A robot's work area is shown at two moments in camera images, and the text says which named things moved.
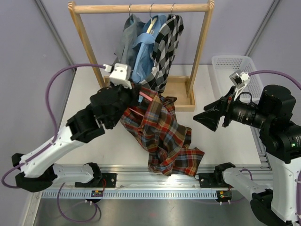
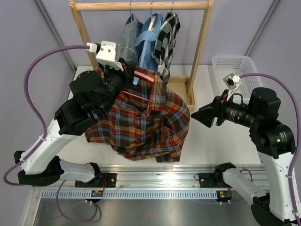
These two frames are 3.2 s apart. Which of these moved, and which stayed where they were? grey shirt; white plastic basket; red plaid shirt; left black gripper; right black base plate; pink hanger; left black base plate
Moved: red plaid shirt; pink hanger; left black gripper
Stayed: left black base plate; right black base plate; white plastic basket; grey shirt
